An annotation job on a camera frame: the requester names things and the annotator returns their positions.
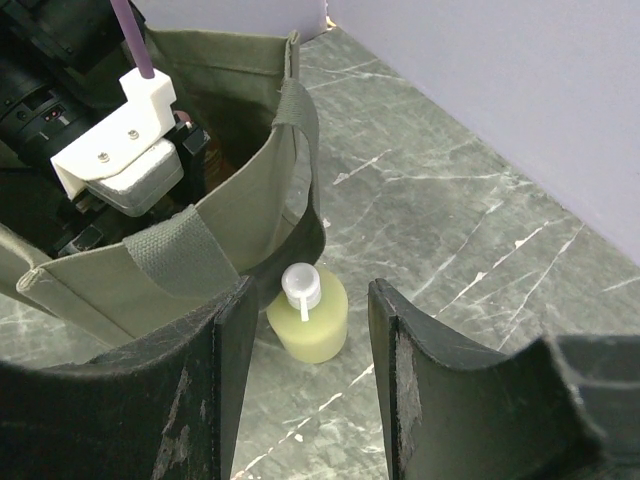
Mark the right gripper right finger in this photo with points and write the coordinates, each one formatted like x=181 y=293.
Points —
x=563 y=407

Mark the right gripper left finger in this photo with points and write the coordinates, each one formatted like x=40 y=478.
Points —
x=164 y=406

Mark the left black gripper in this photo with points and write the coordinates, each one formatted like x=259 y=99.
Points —
x=159 y=183

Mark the yellow-green pump bottle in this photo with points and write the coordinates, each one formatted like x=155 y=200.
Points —
x=310 y=314

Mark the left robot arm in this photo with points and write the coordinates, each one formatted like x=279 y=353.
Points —
x=61 y=62

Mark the olive canvas bag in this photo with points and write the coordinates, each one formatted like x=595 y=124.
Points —
x=244 y=90

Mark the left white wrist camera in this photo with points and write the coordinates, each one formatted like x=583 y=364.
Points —
x=122 y=136

